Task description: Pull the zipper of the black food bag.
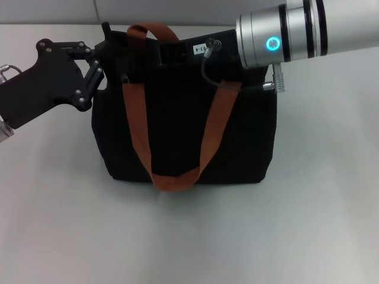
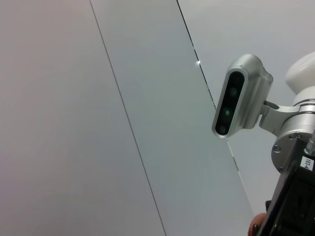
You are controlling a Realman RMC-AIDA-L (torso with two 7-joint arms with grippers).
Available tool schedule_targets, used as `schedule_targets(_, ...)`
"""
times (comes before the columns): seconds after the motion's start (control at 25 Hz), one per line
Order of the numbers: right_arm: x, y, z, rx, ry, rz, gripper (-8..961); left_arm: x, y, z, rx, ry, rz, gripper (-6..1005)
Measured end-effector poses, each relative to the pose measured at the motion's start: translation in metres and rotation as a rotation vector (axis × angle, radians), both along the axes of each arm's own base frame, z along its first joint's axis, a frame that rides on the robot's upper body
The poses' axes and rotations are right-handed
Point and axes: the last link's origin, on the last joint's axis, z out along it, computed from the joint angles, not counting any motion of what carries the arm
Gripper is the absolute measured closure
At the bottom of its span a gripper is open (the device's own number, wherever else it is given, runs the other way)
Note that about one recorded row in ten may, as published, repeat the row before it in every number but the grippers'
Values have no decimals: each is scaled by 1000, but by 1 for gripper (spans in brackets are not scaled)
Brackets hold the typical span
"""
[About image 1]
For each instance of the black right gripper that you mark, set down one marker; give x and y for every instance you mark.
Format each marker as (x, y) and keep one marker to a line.
(183, 54)

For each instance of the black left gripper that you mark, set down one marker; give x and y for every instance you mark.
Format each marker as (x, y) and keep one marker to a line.
(41, 85)

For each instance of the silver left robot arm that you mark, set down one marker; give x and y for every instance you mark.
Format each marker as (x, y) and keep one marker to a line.
(5, 130)

